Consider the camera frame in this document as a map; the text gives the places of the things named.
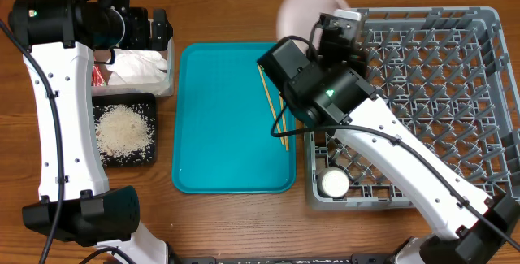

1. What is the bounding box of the white napkin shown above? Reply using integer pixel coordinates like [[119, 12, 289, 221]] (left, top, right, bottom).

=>
[[106, 49, 168, 85]]

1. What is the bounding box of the large white plate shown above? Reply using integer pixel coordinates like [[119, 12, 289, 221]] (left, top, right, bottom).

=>
[[276, 0, 351, 46]]

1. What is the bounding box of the red sauce packet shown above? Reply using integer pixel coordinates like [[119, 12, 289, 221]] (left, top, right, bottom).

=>
[[91, 64, 106, 87]]

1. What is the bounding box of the wooden chopstick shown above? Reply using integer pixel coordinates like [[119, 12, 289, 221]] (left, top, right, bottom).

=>
[[279, 95, 289, 152], [257, 64, 277, 120]]

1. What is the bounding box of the cooked rice pile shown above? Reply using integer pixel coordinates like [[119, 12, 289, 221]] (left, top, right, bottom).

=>
[[95, 105, 154, 163]]

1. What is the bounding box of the white cup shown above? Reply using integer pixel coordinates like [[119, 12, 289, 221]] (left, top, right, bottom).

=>
[[317, 167, 350, 198]]

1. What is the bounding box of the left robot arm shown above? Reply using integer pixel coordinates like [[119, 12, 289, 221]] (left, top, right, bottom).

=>
[[1, 0, 177, 263]]

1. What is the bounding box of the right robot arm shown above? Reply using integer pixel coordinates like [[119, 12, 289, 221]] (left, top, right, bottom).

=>
[[258, 10, 519, 263]]

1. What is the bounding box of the clear plastic waste bin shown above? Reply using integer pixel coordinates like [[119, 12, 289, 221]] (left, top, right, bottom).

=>
[[92, 37, 175, 97]]

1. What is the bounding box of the grey dishwasher rack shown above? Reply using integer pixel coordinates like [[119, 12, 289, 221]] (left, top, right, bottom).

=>
[[300, 6, 520, 211]]

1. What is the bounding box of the teal serving tray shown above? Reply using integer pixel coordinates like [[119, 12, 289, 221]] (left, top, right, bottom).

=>
[[171, 42, 297, 194]]

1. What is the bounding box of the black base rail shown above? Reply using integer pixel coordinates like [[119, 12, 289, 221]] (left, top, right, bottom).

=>
[[168, 253, 392, 264]]

